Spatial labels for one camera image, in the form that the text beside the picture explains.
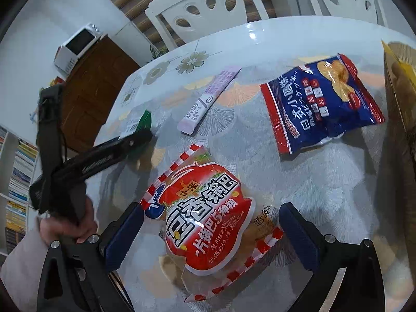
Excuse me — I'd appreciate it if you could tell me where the white bookshelf with books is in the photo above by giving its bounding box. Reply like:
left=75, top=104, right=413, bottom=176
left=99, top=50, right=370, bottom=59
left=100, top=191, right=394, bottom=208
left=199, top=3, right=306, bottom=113
left=0, top=124, right=40, bottom=258

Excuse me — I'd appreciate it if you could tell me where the white microwave oven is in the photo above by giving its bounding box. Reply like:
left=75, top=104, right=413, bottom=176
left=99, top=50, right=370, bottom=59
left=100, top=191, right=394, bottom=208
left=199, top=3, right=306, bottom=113
left=53, top=23, right=107, bottom=76

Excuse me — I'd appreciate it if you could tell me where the blue snack bag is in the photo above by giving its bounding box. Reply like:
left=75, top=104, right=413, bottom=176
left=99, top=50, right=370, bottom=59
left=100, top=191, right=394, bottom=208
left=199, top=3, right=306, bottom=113
left=259, top=53, right=386, bottom=164

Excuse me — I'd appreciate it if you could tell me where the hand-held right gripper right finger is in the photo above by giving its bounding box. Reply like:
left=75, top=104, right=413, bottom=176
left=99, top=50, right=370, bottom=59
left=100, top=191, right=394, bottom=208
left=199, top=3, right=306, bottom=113
left=279, top=202, right=386, bottom=312

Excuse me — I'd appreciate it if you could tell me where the person's left forearm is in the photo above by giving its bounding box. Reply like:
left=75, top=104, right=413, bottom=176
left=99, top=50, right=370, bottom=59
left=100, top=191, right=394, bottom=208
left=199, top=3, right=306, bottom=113
left=0, top=229, right=50, bottom=301

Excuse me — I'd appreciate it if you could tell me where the brown wooden cabinet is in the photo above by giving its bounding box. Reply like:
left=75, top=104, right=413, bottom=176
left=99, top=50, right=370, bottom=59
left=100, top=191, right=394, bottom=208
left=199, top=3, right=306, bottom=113
left=59, top=37, right=141, bottom=154

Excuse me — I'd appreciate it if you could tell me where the yellow snack packet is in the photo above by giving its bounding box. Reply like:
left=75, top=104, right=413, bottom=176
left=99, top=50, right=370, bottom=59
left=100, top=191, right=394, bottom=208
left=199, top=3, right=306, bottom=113
left=380, top=40, right=416, bottom=132

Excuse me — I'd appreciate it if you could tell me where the potted green plant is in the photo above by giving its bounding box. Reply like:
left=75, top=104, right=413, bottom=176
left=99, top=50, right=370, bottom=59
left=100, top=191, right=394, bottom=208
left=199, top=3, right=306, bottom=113
left=149, top=42, right=169, bottom=61

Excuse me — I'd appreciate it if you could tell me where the amber glass plate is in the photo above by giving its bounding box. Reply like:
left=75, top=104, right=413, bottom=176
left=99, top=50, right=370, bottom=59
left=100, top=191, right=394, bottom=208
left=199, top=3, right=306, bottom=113
left=383, top=42, right=416, bottom=209

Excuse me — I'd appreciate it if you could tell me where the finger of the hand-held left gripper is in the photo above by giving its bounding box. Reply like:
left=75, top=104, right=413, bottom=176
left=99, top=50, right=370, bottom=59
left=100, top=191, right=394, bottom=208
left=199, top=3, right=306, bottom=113
left=52, top=130, right=154, bottom=186

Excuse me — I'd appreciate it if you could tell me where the lilac sachet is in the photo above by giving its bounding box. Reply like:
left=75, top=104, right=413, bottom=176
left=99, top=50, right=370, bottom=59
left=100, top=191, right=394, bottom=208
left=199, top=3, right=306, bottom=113
left=176, top=66, right=242, bottom=136

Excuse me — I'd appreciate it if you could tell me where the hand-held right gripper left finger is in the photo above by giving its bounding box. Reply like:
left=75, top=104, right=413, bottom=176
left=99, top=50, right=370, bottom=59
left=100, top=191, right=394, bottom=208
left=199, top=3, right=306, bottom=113
left=37, top=201, right=146, bottom=312

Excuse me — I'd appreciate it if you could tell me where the person's left hand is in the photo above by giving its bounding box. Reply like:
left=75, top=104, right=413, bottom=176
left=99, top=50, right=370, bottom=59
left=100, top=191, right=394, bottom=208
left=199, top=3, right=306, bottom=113
left=40, top=197, right=99, bottom=246

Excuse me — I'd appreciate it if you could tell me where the red striped snack bag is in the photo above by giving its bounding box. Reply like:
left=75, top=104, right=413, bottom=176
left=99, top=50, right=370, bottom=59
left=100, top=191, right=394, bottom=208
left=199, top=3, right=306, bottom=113
left=141, top=144, right=285, bottom=303

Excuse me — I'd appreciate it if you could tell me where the green and white snack packet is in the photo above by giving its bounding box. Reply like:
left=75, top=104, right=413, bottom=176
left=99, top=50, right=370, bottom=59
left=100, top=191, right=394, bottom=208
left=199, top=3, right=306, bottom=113
left=118, top=110, right=154, bottom=139

